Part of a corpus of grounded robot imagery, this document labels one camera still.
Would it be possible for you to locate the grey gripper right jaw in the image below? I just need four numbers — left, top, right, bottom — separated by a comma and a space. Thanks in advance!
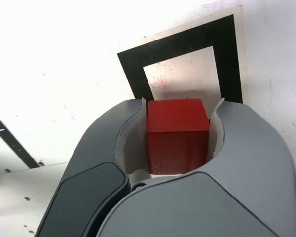
96, 97, 296, 237

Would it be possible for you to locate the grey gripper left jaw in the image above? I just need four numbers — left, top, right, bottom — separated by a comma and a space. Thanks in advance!
36, 97, 151, 237

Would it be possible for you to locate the red cube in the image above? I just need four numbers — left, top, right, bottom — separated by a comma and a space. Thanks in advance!
147, 98, 211, 175

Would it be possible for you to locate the black tape square outline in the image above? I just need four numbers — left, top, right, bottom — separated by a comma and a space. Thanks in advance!
117, 14, 244, 104

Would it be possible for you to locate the black tape strip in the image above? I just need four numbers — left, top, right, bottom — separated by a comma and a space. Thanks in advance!
0, 108, 41, 169

